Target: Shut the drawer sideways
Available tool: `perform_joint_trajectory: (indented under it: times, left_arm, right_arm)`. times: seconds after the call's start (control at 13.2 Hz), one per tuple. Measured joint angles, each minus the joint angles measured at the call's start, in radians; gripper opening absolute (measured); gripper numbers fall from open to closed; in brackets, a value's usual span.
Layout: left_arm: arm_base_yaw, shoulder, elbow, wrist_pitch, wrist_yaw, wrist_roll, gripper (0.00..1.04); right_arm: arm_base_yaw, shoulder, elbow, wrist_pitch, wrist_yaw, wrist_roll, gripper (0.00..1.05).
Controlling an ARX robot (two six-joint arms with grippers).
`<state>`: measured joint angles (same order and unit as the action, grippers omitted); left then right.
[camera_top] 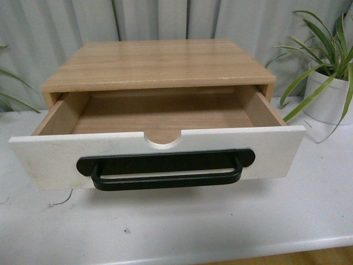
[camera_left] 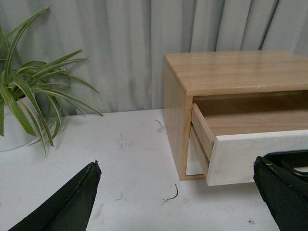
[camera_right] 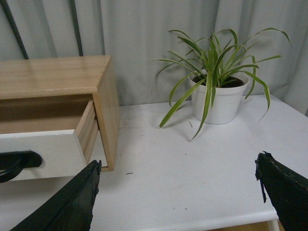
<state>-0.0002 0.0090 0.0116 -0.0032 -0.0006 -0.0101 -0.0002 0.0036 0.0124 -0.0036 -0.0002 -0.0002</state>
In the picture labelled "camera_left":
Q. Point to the light wooden drawer cabinet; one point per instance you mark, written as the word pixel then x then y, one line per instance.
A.
pixel 239 92

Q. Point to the white plant pot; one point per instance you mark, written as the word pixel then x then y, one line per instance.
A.
pixel 14 134

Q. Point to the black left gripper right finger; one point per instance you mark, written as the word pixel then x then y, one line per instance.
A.
pixel 285 192

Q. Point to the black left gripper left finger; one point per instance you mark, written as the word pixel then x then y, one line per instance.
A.
pixel 69 208

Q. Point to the white drawer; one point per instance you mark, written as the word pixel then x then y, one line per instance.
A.
pixel 231 157
pixel 197 161

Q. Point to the grey curtain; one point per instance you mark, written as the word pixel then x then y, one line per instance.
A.
pixel 123 42

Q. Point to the green spider plant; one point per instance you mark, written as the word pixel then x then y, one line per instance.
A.
pixel 41 83

